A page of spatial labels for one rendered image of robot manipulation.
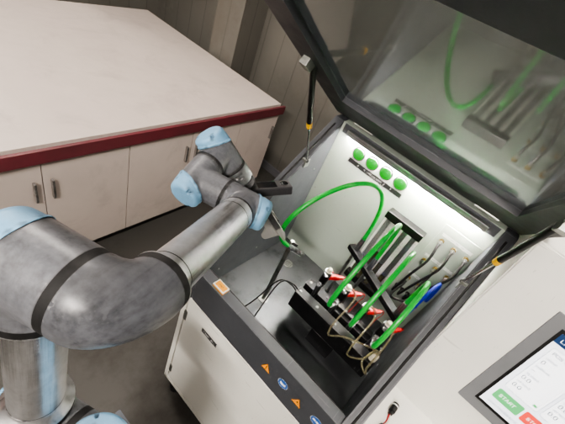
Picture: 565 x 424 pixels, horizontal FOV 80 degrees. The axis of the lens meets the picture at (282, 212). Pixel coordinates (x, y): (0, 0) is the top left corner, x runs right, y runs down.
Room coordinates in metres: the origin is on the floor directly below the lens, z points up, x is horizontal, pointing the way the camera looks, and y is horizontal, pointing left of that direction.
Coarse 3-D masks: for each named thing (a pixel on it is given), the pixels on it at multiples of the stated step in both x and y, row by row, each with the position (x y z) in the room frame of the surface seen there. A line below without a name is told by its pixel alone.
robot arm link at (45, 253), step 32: (0, 224) 0.21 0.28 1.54; (32, 224) 0.23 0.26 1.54; (0, 256) 0.18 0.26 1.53; (32, 256) 0.19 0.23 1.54; (64, 256) 0.21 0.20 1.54; (96, 256) 0.23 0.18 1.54; (0, 288) 0.16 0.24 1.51; (32, 288) 0.17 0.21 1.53; (0, 320) 0.16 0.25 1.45; (32, 320) 0.15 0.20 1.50; (0, 352) 0.16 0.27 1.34; (32, 352) 0.17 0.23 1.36; (64, 352) 0.20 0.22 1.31; (32, 384) 0.16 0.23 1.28; (64, 384) 0.20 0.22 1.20; (0, 416) 0.13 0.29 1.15; (32, 416) 0.15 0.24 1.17; (64, 416) 0.17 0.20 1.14
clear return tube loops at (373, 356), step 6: (354, 294) 0.76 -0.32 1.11; (354, 300) 0.74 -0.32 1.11; (348, 306) 0.71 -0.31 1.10; (342, 312) 0.69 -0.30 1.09; (336, 318) 0.67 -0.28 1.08; (366, 330) 0.66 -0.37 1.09; (330, 336) 0.65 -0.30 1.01; (336, 336) 0.66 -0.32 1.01; (342, 336) 0.67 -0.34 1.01; (360, 336) 0.64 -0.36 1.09; (354, 342) 0.62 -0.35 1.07; (360, 342) 0.67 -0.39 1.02; (348, 348) 0.62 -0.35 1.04; (348, 354) 0.62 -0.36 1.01; (372, 354) 0.66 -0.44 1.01; (378, 354) 0.61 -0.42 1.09; (372, 360) 0.59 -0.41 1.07; (366, 372) 0.58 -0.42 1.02
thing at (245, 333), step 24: (216, 312) 0.66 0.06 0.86; (240, 312) 0.64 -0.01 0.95; (240, 336) 0.61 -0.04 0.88; (264, 336) 0.60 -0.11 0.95; (288, 360) 0.56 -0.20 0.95; (288, 384) 0.51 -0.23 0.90; (312, 384) 0.52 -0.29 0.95; (288, 408) 0.49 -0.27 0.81; (312, 408) 0.47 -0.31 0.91; (336, 408) 0.48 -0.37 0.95
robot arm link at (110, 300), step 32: (224, 192) 0.56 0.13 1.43; (224, 224) 0.43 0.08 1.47; (256, 224) 0.54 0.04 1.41; (160, 256) 0.28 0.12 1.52; (192, 256) 0.32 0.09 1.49; (64, 288) 0.18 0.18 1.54; (96, 288) 0.19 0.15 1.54; (128, 288) 0.21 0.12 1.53; (160, 288) 0.24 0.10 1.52; (64, 320) 0.16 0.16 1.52; (96, 320) 0.17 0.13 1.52; (128, 320) 0.19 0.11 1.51; (160, 320) 0.22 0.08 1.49
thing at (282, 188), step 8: (256, 184) 0.73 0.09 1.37; (264, 184) 0.74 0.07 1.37; (272, 184) 0.75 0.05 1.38; (280, 184) 0.75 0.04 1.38; (288, 184) 0.76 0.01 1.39; (256, 192) 0.70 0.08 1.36; (264, 192) 0.71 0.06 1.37; (272, 192) 0.73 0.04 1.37; (280, 192) 0.74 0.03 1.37; (288, 192) 0.75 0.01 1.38
